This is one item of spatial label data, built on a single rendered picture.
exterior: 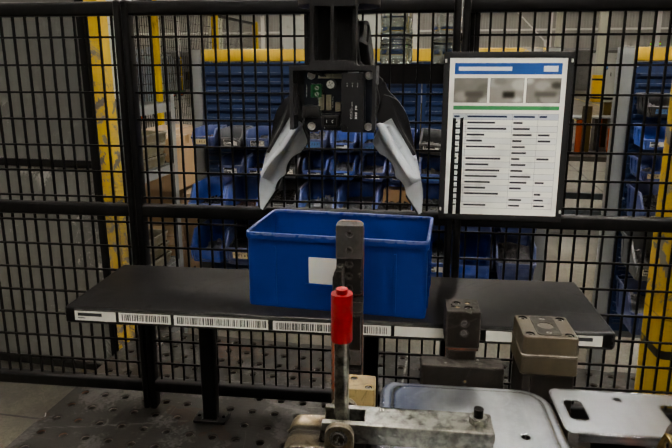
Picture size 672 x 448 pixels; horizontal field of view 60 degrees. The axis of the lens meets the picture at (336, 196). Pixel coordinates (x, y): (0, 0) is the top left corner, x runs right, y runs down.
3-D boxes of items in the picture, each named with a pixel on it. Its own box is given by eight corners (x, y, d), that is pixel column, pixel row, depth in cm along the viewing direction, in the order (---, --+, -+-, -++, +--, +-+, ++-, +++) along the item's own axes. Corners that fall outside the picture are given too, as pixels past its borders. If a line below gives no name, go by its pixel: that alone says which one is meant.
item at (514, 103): (561, 222, 108) (575, 51, 102) (437, 218, 111) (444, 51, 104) (558, 219, 110) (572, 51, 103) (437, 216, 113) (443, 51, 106)
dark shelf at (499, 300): (615, 351, 90) (617, 333, 89) (64, 322, 100) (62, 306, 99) (574, 296, 111) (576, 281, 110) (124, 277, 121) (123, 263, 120)
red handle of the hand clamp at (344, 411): (350, 442, 59) (351, 297, 56) (328, 441, 60) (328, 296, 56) (353, 418, 63) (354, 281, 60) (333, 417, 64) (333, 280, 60)
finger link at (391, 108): (386, 174, 54) (331, 97, 53) (387, 171, 56) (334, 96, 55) (429, 145, 53) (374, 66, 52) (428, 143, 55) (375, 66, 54)
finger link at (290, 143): (224, 201, 52) (282, 117, 50) (242, 188, 58) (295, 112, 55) (252, 222, 52) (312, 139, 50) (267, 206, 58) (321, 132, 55)
